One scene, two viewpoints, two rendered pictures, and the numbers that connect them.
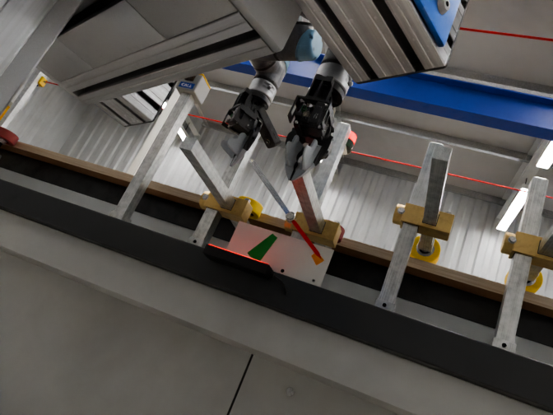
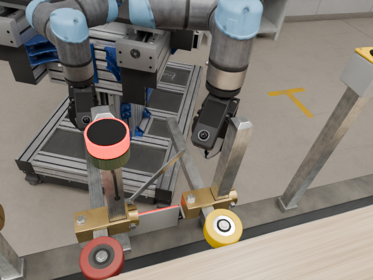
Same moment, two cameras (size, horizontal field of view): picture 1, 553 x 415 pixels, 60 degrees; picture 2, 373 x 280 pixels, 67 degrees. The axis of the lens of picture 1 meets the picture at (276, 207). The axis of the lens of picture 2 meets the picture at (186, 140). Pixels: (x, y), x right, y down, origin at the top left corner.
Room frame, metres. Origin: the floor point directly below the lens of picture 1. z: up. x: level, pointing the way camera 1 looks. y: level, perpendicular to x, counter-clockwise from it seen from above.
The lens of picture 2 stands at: (1.47, -0.22, 1.45)
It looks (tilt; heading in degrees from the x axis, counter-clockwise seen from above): 45 degrees down; 135
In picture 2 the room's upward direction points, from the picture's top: 8 degrees clockwise
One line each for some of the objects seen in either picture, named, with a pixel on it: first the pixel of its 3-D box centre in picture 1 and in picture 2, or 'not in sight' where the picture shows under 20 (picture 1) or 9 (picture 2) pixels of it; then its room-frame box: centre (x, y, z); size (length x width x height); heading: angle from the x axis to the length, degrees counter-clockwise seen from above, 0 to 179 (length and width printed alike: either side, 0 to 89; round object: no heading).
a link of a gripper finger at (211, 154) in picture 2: (230, 148); (217, 142); (1.18, 0.18, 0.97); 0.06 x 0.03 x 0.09; 118
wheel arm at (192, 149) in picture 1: (219, 192); (191, 173); (1.14, 0.15, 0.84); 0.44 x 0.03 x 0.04; 158
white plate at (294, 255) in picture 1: (277, 252); (130, 226); (1.14, -0.05, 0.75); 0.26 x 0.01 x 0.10; 68
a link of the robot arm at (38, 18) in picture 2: not in sight; (56, 20); (0.73, 0.00, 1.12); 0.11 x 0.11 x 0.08; 7
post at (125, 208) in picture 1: (154, 156); (316, 159); (1.34, 0.39, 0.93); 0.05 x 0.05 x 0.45; 68
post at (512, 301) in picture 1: (518, 270); not in sight; (0.97, -0.55, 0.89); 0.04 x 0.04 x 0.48; 68
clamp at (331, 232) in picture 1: (312, 229); (107, 222); (1.15, -0.11, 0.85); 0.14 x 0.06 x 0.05; 68
